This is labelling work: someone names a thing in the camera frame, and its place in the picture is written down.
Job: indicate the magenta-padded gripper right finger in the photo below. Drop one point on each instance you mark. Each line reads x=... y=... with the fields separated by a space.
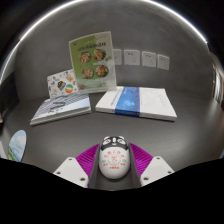
x=155 y=168

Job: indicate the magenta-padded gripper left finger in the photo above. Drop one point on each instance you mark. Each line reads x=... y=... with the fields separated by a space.
x=71 y=170

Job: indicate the white panda-face computer mouse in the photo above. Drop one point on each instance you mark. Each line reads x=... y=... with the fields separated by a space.
x=114 y=160

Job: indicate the round landscape-print mouse pad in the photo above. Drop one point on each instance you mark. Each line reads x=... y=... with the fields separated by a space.
x=17 y=146

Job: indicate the grey building-cover book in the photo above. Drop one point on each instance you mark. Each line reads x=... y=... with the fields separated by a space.
x=61 y=108

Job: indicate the white book with blue band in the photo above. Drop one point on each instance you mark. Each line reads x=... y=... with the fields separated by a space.
x=140 y=101

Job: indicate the white sticker-print card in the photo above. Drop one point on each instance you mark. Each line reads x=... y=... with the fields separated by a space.
x=61 y=85

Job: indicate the green food poster sign stand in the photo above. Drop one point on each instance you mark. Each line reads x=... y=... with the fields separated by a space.
x=92 y=61

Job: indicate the white ceiling light strip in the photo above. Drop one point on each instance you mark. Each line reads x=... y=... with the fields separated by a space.
x=160 y=5

